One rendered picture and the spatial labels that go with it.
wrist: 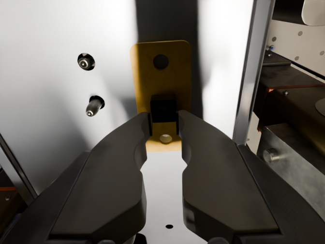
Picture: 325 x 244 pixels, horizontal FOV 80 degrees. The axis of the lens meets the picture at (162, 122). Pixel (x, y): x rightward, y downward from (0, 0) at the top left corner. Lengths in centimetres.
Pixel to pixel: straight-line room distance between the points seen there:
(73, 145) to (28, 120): 4
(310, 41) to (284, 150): 37
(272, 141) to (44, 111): 19
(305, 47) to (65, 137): 48
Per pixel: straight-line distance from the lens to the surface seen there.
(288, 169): 18
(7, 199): 34
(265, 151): 19
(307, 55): 54
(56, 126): 18
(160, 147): 16
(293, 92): 25
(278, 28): 49
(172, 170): 19
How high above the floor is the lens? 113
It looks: 58 degrees down
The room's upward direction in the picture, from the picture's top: 179 degrees counter-clockwise
